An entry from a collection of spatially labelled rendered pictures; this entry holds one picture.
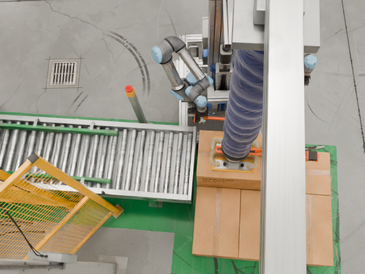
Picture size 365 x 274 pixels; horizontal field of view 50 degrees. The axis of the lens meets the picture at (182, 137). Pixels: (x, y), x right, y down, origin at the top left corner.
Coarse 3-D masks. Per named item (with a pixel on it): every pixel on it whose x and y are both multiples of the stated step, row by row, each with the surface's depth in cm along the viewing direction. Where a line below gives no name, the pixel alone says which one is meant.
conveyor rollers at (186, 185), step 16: (0, 128) 382; (96, 128) 376; (32, 144) 375; (48, 144) 373; (96, 144) 371; (112, 144) 370; (144, 144) 370; (160, 144) 367; (0, 160) 371; (16, 160) 370; (48, 160) 370; (64, 160) 367; (112, 160) 365; (128, 160) 365; (160, 160) 363; (176, 160) 363; (80, 176) 362; (128, 176) 359; (176, 176) 357; (176, 192) 352
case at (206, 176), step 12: (204, 132) 327; (216, 132) 327; (204, 144) 324; (204, 156) 321; (216, 156) 320; (204, 168) 318; (204, 180) 330; (216, 180) 326; (228, 180) 323; (240, 180) 319; (252, 180) 315
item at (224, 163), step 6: (222, 162) 316; (228, 162) 315; (240, 162) 315; (246, 162) 315; (252, 162) 315; (216, 168) 314; (222, 168) 314; (228, 168) 314; (240, 168) 313; (246, 168) 313
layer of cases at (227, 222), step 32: (320, 160) 355; (224, 192) 350; (256, 192) 349; (320, 192) 346; (224, 224) 342; (256, 224) 340; (320, 224) 337; (224, 256) 333; (256, 256) 332; (320, 256) 329
